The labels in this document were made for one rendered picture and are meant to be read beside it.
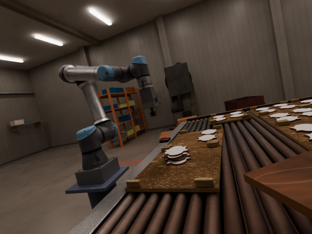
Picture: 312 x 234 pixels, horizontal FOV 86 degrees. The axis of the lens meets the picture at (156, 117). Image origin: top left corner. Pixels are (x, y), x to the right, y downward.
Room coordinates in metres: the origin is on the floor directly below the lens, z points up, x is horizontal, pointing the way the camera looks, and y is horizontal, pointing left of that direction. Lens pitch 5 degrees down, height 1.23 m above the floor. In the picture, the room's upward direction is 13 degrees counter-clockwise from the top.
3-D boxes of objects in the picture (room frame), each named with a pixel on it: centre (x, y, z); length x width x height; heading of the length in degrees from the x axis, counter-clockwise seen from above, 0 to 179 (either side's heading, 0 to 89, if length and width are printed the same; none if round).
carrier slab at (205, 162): (0.75, -0.06, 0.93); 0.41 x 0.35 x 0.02; 156
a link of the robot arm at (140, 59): (0.90, 0.02, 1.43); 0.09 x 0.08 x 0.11; 57
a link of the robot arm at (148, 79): (0.90, 0.02, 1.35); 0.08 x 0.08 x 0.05
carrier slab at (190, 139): (1.13, -0.23, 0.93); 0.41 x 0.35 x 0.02; 156
